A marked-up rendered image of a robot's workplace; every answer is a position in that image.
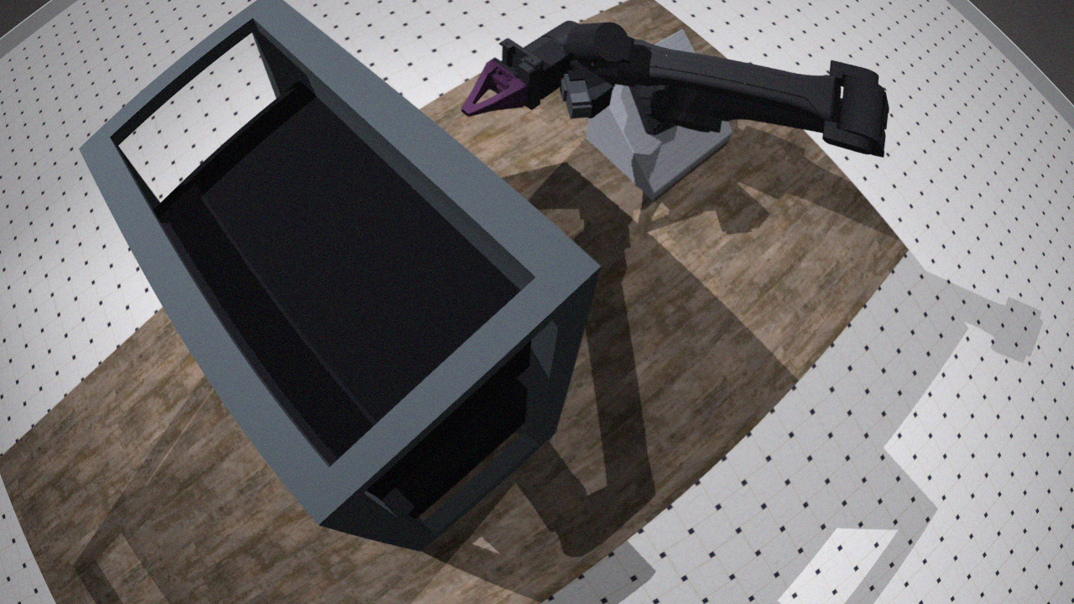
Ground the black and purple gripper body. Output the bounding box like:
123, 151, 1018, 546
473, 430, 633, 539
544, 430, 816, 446
492, 35, 560, 110

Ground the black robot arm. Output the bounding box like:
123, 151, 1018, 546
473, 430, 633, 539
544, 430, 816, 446
532, 21, 889, 158

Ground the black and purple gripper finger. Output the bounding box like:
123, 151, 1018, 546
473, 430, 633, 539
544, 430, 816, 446
461, 60, 528, 116
467, 80, 528, 117

